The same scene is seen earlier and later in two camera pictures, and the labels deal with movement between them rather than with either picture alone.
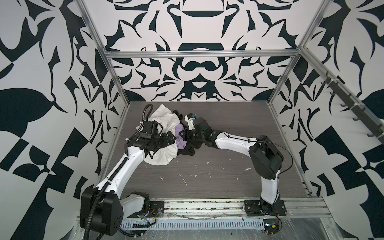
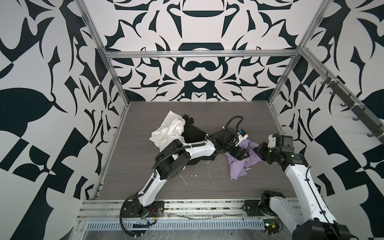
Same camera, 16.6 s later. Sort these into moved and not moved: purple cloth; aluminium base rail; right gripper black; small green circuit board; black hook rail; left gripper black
Moved: purple cloth; left gripper black; right gripper black
Not moved: small green circuit board; black hook rail; aluminium base rail
